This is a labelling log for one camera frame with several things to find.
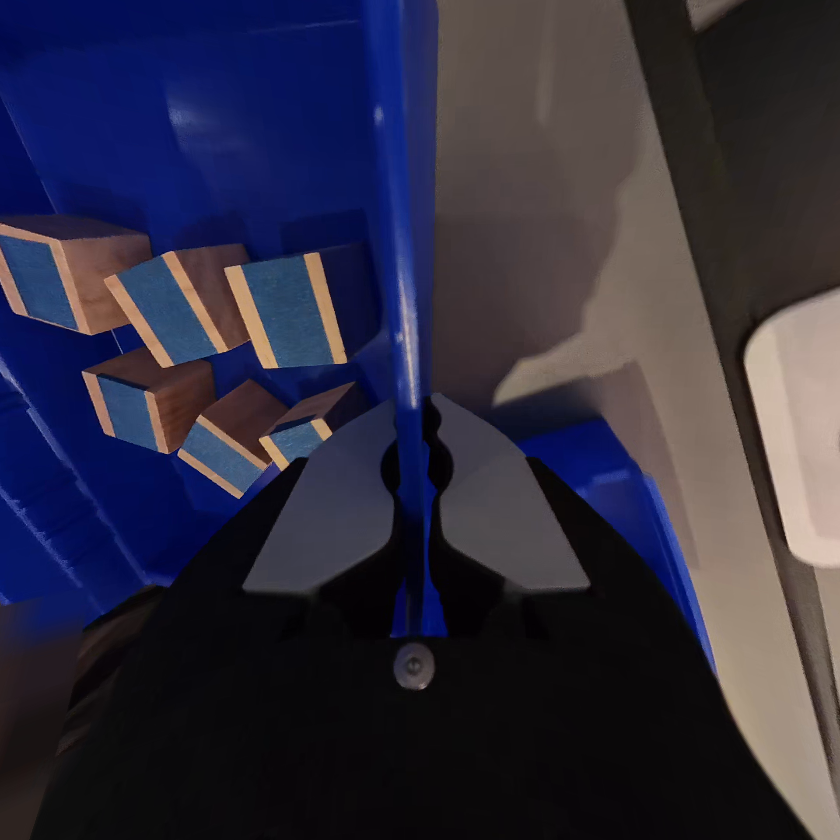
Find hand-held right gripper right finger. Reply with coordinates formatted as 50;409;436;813
423;392;592;593

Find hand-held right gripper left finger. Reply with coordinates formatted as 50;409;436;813
241;402;401;599

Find blue plastic bin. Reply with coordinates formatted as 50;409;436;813
512;420;719;670
0;0;441;637

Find pile of striped wooden cubes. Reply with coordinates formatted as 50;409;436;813
0;213;368;500

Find white board stand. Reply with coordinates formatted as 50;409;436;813
742;289;840;568

